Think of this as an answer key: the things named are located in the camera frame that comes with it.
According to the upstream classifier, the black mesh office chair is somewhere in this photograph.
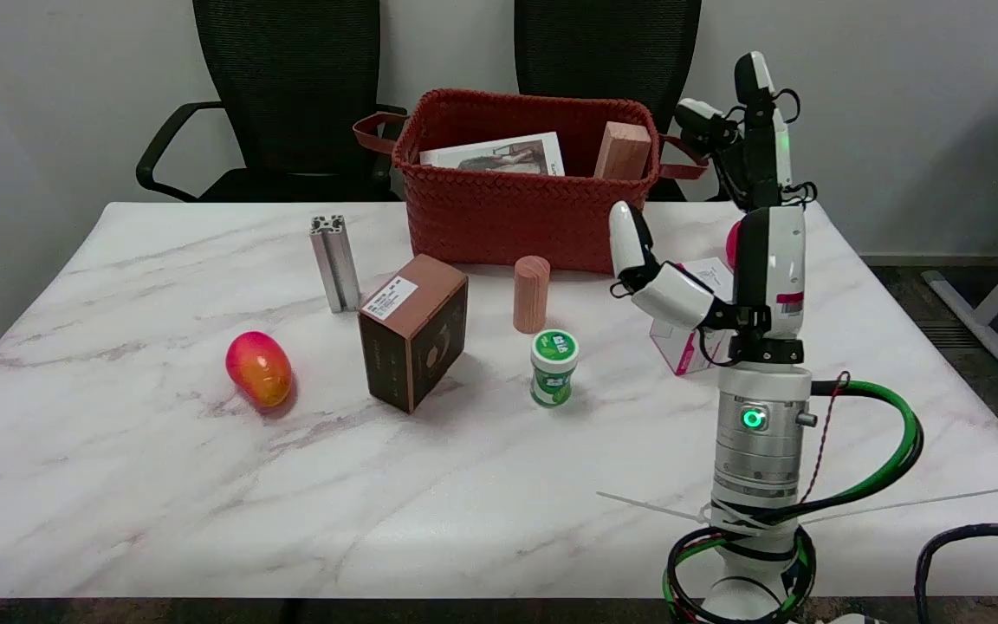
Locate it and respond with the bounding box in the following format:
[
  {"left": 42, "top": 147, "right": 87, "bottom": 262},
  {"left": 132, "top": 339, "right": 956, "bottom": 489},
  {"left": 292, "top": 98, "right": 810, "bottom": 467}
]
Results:
[
  {"left": 136, "top": 0, "right": 410, "bottom": 204},
  {"left": 513, "top": 0, "right": 736, "bottom": 203}
]

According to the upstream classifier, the wooden cylinder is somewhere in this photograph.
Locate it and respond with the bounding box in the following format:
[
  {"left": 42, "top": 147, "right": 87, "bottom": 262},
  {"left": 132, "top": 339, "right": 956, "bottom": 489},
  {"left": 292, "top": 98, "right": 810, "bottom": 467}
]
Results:
[{"left": 513, "top": 255, "right": 552, "bottom": 335}]

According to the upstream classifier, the green white plastic can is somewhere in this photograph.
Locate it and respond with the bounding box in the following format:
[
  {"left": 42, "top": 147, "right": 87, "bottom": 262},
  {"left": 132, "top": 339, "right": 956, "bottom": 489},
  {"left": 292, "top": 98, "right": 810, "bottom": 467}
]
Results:
[{"left": 529, "top": 328, "right": 580, "bottom": 409}]

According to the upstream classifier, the red yellow mango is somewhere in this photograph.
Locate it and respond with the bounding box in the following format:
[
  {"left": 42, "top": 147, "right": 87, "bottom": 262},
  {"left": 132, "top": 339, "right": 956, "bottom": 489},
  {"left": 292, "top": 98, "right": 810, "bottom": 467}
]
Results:
[{"left": 224, "top": 330, "right": 295, "bottom": 408}]

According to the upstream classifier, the white paper box pink edge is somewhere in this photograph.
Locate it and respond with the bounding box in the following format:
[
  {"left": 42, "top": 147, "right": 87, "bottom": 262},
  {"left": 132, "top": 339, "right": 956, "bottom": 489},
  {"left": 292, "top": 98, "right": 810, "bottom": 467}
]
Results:
[{"left": 650, "top": 257, "right": 736, "bottom": 377}]

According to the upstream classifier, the white zip tie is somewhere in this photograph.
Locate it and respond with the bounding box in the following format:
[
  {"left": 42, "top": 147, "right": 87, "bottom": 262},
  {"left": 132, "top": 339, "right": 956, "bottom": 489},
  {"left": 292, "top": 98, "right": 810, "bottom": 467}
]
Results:
[{"left": 596, "top": 484, "right": 998, "bottom": 531}]

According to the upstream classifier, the red woven basket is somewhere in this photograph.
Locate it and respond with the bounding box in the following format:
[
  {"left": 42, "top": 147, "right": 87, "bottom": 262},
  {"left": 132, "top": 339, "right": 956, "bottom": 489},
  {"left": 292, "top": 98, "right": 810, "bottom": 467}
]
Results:
[{"left": 353, "top": 88, "right": 710, "bottom": 276}]

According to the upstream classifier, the white desk frame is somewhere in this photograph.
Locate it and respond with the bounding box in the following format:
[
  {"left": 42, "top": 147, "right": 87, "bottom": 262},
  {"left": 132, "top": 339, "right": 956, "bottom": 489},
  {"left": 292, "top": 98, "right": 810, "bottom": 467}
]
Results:
[{"left": 923, "top": 84, "right": 998, "bottom": 389}]

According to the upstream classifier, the brown cardboard box white label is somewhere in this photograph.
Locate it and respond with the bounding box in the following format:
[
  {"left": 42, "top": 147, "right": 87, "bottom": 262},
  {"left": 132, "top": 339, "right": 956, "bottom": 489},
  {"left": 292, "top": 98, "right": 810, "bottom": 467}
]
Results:
[{"left": 357, "top": 253, "right": 470, "bottom": 414}]

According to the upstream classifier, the silver aluminium extrusion profile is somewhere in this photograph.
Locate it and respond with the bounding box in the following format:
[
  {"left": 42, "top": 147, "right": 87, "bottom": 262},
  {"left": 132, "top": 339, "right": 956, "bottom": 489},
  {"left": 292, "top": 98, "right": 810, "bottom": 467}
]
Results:
[{"left": 309, "top": 214, "right": 362, "bottom": 314}]

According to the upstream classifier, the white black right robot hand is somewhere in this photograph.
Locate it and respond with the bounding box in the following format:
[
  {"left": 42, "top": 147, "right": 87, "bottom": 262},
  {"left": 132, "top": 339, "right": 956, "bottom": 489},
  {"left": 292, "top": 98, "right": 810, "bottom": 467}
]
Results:
[{"left": 609, "top": 51, "right": 818, "bottom": 366}]

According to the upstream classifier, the green robot cable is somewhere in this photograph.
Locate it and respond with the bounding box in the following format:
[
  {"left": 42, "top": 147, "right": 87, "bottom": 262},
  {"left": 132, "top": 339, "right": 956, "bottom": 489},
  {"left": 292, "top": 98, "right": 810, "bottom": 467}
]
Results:
[{"left": 662, "top": 380, "right": 925, "bottom": 624}]

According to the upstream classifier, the thin red robot wire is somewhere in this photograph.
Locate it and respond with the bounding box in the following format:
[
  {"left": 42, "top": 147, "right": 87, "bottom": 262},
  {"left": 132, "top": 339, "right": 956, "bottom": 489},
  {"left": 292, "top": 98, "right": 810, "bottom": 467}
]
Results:
[{"left": 798, "top": 371, "right": 852, "bottom": 505}]

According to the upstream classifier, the wooden rectangular block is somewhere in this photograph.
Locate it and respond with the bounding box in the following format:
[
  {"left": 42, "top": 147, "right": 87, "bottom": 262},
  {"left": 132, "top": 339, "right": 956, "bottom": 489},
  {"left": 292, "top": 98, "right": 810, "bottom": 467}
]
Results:
[{"left": 593, "top": 121, "right": 653, "bottom": 181}]

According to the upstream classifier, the white printed booklet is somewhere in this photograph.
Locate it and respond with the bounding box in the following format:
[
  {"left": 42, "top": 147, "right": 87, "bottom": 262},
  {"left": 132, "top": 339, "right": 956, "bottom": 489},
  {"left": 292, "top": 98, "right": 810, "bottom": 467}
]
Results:
[{"left": 419, "top": 132, "right": 567, "bottom": 177}]

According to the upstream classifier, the black cable loop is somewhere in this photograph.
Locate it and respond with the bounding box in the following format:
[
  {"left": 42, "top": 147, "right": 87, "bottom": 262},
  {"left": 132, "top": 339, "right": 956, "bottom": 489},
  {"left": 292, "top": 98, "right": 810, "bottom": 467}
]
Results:
[{"left": 914, "top": 523, "right": 998, "bottom": 624}]

